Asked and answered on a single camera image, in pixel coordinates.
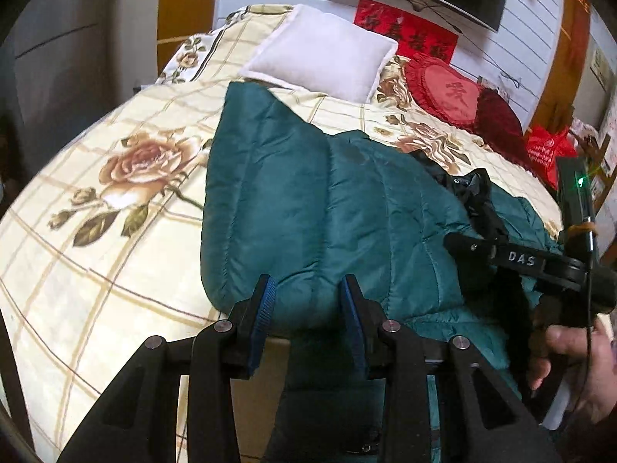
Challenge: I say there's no dark green down jacket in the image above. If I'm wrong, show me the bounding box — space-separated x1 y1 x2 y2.
201 83 558 462

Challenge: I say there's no person's right hand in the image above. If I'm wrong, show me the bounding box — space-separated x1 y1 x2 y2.
527 318 616 424

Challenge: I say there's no wooden chair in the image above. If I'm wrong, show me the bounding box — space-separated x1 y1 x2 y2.
569 128 616 212

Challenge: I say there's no red shopping bag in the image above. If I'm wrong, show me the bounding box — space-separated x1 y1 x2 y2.
525 125 577 190

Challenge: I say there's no floral plaid bed cover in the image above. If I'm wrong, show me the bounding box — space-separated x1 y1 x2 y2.
1 4 561 462

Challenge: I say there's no dark red velvet cushion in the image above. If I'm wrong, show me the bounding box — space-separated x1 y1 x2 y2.
474 88 531 169

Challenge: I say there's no red heart-shaped cushion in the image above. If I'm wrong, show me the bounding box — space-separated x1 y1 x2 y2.
404 54 480 128

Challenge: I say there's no red banner with characters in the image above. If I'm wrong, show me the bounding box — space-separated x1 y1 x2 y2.
354 0 458 64

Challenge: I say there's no white square pillow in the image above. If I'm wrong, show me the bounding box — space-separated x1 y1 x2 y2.
241 4 398 103

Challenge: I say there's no grey refrigerator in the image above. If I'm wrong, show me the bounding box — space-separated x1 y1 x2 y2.
1 0 113 180

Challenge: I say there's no black cable on wall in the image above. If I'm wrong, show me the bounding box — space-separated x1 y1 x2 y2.
384 0 524 90

